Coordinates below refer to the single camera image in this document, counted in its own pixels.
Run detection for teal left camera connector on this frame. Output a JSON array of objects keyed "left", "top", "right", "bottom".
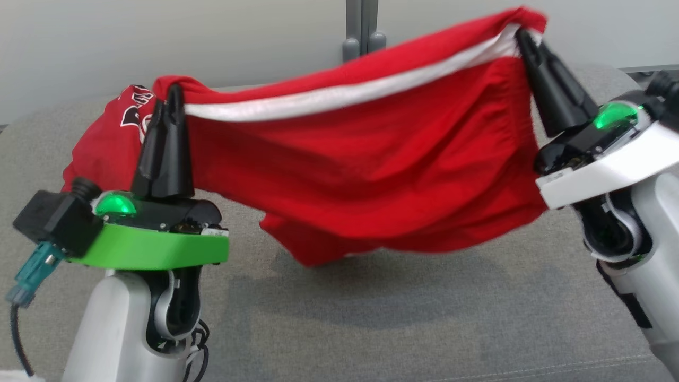
[{"left": 5, "top": 241, "right": 64, "bottom": 308}]

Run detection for grey partition post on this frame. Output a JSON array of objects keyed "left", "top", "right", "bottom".
[{"left": 342, "top": 0, "right": 387, "bottom": 63}]

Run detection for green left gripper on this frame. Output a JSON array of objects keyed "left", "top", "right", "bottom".
[{"left": 69, "top": 83, "right": 230, "bottom": 271}]

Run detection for thin left arm cable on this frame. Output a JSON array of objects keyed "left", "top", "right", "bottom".
[{"left": 183, "top": 318, "right": 210, "bottom": 382}]

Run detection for black left camera cable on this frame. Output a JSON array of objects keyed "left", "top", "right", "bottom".
[{"left": 10, "top": 303, "right": 35, "bottom": 376}]

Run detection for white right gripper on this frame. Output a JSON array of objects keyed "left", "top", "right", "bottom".
[{"left": 516, "top": 27, "right": 679, "bottom": 211}]

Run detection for red Bulls basketball jersey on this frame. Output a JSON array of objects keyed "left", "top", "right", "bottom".
[{"left": 61, "top": 84, "right": 160, "bottom": 194}]

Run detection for red shorts with white stripes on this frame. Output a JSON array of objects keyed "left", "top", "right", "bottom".
[{"left": 154, "top": 6, "right": 550, "bottom": 267}]

